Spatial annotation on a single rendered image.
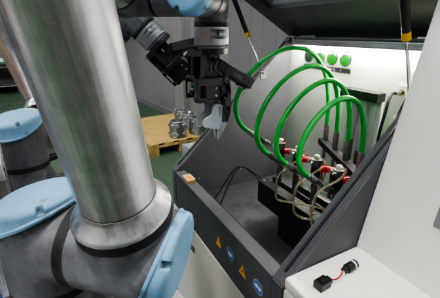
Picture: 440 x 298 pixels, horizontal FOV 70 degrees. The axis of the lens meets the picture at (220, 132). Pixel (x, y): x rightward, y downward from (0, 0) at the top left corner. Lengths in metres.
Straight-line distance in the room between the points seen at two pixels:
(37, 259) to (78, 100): 0.24
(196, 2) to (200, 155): 0.80
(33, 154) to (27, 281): 0.49
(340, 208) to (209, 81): 0.40
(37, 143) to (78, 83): 0.67
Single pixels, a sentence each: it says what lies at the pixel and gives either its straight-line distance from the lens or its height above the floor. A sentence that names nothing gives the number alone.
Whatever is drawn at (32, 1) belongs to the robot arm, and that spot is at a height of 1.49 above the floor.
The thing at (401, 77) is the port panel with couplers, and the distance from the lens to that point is 1.07.
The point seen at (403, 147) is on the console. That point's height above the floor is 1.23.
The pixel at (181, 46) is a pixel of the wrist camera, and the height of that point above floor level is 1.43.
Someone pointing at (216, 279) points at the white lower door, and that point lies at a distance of 1.11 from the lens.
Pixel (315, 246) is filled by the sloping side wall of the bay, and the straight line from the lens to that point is 0.75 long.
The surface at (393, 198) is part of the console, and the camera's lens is 0.80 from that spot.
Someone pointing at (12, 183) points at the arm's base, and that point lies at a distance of 0.97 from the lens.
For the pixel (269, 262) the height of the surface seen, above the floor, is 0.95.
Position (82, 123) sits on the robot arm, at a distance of 0.28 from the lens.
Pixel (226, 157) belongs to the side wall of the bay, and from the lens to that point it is 1.32.
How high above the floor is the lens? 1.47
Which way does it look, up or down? 18 degrees down
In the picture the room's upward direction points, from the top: straight up
